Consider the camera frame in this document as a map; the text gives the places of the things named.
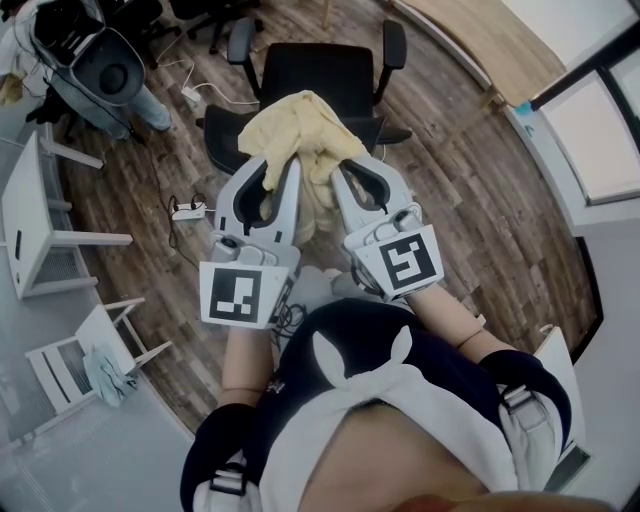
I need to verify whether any black swivel chair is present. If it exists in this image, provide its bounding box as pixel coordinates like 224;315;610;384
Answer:
169;0;267;56
142;0;182;69

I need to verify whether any white cable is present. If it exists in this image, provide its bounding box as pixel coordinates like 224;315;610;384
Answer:
153;55;262;107

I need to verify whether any white table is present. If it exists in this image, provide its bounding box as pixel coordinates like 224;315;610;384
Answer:
0;131;134;301

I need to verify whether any thin black floor cable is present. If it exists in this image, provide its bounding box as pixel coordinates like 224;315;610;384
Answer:
130;127;179;249

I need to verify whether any person's left forearm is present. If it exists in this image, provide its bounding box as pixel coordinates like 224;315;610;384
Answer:
217;323;277;412

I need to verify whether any person's right forearm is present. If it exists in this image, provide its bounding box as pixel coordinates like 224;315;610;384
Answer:
403;285;507;362

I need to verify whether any black framed window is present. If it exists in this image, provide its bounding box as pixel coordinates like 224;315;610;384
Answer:
528;47;640;207

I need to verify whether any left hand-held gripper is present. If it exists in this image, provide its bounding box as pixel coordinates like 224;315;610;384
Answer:
199;154;303;331

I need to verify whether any grey and black camera device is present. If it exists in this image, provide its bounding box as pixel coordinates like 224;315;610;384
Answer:
31;0;147;107

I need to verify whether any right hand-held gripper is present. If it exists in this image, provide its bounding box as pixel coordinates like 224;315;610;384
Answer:
331;152;443;304

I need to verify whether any black office chair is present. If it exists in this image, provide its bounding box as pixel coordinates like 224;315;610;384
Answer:
202;18;414;176

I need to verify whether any grey backpack strap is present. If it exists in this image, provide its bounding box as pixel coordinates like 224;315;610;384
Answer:
497;382;554;434
208;457;252;497

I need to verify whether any light blue cloth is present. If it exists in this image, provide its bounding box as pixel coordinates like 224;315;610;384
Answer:
81;343;139;407

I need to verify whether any white power strip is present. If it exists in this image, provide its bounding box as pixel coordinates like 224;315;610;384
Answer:
170;199;209;222

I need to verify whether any white slatted chair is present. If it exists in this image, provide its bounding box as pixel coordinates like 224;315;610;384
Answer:
23;296;174;417

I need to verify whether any yellow clothing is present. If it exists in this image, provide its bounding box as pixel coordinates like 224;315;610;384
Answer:
236;89;367;242

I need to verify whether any person's navy and white shirt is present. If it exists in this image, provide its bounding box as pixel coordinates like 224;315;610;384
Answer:
179;297;574;512

